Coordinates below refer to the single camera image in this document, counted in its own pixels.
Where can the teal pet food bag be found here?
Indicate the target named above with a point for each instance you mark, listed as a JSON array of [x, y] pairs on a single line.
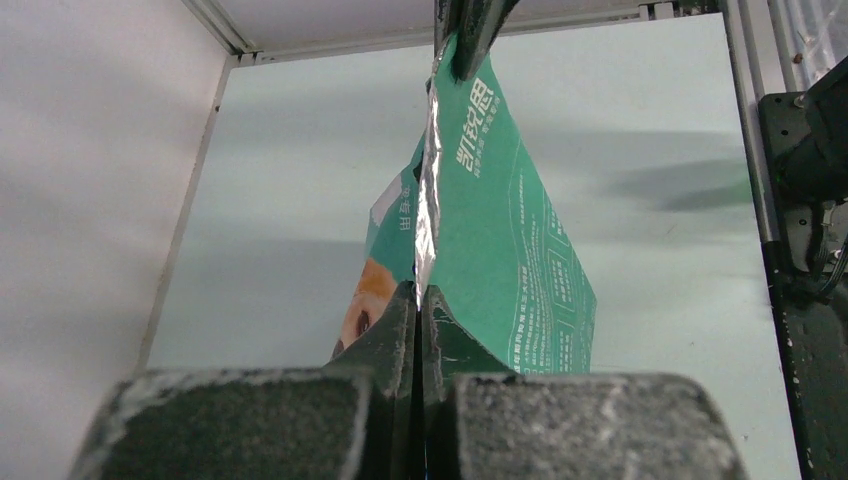
[[470, 215]]

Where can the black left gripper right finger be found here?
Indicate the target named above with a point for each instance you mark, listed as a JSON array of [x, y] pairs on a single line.
[[450, 352]]

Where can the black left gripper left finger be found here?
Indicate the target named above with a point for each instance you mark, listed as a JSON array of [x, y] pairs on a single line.
[[384, 354]]

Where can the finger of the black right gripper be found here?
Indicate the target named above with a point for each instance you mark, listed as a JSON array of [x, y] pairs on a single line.
[[447, 14], [476, 25]]

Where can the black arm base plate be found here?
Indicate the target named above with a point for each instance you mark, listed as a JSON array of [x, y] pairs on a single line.
[[808, 331]]

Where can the aluminium frame rail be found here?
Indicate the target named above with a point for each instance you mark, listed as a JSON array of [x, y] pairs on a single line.
[[757, 48]]

